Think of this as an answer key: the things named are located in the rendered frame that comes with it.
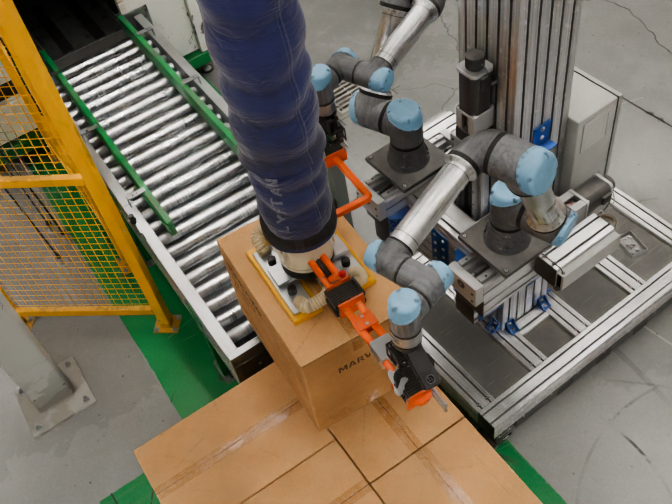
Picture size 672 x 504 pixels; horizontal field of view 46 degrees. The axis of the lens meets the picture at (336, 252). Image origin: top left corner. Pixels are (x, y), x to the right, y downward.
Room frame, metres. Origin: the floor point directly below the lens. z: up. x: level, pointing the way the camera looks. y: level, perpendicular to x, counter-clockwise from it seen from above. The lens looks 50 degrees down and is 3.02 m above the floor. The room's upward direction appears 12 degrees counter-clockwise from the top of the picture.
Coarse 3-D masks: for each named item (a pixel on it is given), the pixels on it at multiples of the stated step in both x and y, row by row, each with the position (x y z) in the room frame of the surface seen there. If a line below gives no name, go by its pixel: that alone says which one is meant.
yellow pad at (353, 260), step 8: (336, 232) 1.70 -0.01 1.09; (344, 240) 1.66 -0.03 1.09; (344, 256) 1.59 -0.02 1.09; (352, 256) 1.59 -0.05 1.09; (336, 264) 1.57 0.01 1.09; (344, 264) 1.55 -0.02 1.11; (352, 264) 1.56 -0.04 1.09; (360, 264) 1.55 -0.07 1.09; (368, 272) 1.52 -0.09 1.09; (368, 280) 1.49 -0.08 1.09
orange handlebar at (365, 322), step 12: (336, 156) 1.93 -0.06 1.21; (348, 168) 1.86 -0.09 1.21; (360, 192) 1.76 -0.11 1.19; (348, 204) 1.70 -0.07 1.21; (360, 204) 1.70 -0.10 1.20; (312, 264) 1.49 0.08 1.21; (324, 276) 1.44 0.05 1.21; (360, 300) 1.33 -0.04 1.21; (348, 312) 1.29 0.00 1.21; (360, 324) 1.24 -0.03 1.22; (372, 324) 1.24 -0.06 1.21; (360, 336) 1.22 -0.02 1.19
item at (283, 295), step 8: (272, 248) 1.68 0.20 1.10; (248, 256) 1.68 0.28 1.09; (256, 256) 1.66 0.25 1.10; (264, 256) 1.66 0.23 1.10; (272, 256) 1.63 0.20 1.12; (256, 264) 1.64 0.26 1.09; (264, 264) 1.62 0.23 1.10; (272, 264) 1.61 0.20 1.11; (264, 272) 1.60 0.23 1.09; (264, 280) 1.57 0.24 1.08; (272, 280) 1.55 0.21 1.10; (296, 280) 1.54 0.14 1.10; (272, 288) 1.53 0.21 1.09; (280, 288) 1.52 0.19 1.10; (288, 288) 1.49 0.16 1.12; (296, 288) 1.49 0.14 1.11; (304, 288) 1.50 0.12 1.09; (280, 296) 1.49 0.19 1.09; (288, 296) 1.48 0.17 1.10; (304, 296) 1.47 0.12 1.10; (312, 296) 1.47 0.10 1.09; (280, 304) 1.47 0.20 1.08; (288, 304) 1.45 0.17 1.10; (288, 312) 1.42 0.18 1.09; (296, 312) 1.41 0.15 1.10; (320, 312) 1.41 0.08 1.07; (296, 320) 1.39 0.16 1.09; (304, 320) 1.39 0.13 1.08
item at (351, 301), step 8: (344, 280) 1.40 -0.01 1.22; (352, 280) 1.40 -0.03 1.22; (328, 288) 1.38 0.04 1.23; (336, 288) 1.38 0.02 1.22; (344, 288) 1.38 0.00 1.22; (352, 288) 1.37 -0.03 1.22; (360, 288) 1.36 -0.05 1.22; (328, 296) 1.35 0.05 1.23; (336, 296) 1.35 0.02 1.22; (344, 296) 1.35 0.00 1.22; (352, 296) 1.34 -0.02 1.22; (360, 296) 1.33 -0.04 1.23; (328, 304) 1.36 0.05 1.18; (336, 304) 1.32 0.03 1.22; (344, 304) 1.31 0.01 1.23; (352, 304) 1.32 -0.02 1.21; (336, 312) 1.32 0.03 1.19
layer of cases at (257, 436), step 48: (240, 384) 1.55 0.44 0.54; (288, 384) 1.51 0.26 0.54; (192, 432) 1.40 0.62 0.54; (240, 432) 1.36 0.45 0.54; (288, 432) 1.32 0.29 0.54; (336, 432) 1.29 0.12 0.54; (384, 432) 1.25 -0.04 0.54; (432, 432) 1.22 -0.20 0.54; (192, 480) 1.22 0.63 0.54; (240, 480) 1.19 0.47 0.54; (288, 480) 1.15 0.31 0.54; (336, 480) 1.12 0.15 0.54; (384, 480) 1.08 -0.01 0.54; (432, 480) 1.05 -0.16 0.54; (480, 480) 1.02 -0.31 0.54
